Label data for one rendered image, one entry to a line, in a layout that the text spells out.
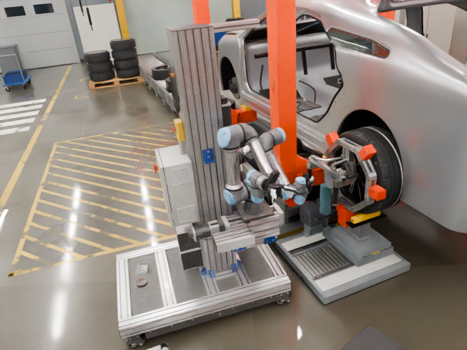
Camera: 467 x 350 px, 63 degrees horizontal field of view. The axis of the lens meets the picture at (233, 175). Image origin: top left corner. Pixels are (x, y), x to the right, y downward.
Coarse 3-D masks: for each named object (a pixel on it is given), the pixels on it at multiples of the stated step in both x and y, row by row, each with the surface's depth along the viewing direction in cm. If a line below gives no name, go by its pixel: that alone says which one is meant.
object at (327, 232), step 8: (336, 224) 352; (328, 232) 346; (336, 240) 331; (344, 248) 322; (392, 248) 317; (352, 256) 313; (368, 256) 310; (376, 256) 314; (384, 256) 318; (360, 264) 310
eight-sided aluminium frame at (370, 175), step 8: (336, 144) 292; (344, 144) 283; (352, 144) 280; (328, 152) 305; (360, 160) 270; (368, 160) 269; (368, 168) 269; (368, 176) 265; (376, 176) 266; (368, 184) 267; (368, 192) 270; (344, 200) 308; (368, 200) 273; (352, 208) 292; (360, 208) 285
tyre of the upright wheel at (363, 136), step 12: (348, 132) 289; (360, 132) 281; (372, 132) 280; (384, 132) 279; (360, 144) 278; (372, 144) 269; (384, 144) 270; (396, 144) 272; (384, 156) 266; (396, 156) 268; (384, 168) 263; (396, 168) 266; (384, 180) 264; (396, 180) 267; (396, 192) 272; (372, 204) 282; (384, 204) 276; (396, 204) 289
